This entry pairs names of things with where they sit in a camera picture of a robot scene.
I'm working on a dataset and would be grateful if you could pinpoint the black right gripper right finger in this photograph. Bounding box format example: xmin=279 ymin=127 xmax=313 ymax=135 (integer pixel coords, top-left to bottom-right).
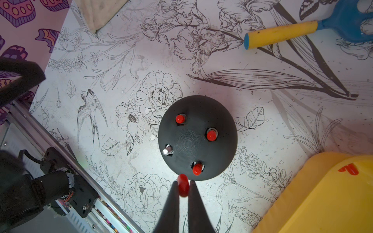
xmin=188 ymin=180 xmax=215 ymax=233

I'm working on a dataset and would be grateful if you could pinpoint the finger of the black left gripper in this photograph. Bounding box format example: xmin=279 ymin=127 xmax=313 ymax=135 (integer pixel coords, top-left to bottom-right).
xmin=1 ymin=58 xmax=46 ymax=108

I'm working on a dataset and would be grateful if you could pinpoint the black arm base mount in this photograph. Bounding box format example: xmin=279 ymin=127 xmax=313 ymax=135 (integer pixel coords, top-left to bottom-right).
xmin=40 ymin=147 xmax=99 ymax=218

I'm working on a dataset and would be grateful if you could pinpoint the yellow plastic tray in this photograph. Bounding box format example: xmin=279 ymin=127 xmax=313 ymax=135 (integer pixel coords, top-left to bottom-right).
xmin=254 ymin=152 xmax=373 ymax=233

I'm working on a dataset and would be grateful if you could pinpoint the red screw sleeve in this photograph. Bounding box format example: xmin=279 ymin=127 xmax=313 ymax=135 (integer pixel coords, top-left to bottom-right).
xmin=175 ymin=114 xmax=187 ymax=125
xmin=177 ymin=174 xmax=189 ymax=198
xmin=206 ymin=128 xmax=218 ymax=142
xmin=338 ymin=163 xmax=359 ymax=176
xmin=192 ymin=162 xmax=204 ymax=176

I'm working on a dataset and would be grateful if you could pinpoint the aluminium cage frame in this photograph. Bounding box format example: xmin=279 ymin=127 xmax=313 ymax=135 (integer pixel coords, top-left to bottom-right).
xmin=1 ymin=101 xmax=143 ymax=233

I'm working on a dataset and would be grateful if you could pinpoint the silver protruding screw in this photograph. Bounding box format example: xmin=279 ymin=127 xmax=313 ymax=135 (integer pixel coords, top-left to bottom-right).
xmin=162 ymin=144 xmax=173 ymax=156

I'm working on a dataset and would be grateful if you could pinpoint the black round screw base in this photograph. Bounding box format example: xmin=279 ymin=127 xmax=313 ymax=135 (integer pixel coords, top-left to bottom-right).
xmin=158 ymin=95 xmax=238 ymax=181

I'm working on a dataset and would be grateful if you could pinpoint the cream fabric glove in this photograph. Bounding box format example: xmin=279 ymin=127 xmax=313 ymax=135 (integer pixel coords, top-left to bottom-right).
xmin=75 ymin=0 xmax=128 ymax=33

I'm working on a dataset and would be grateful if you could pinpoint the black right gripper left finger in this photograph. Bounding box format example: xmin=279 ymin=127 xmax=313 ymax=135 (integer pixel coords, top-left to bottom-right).
xmin=153 ymin=181 xmax=179 ymax=233

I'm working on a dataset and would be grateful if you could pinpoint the blue yellow garden fork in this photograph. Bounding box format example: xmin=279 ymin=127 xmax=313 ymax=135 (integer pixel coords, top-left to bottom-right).
xmin=243 ymin=1 xmax=373 ymax=50

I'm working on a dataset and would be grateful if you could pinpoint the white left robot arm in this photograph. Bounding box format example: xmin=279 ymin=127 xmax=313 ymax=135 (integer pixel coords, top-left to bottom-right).
xmin=1 ymin=58 xmax=70 ymax=232

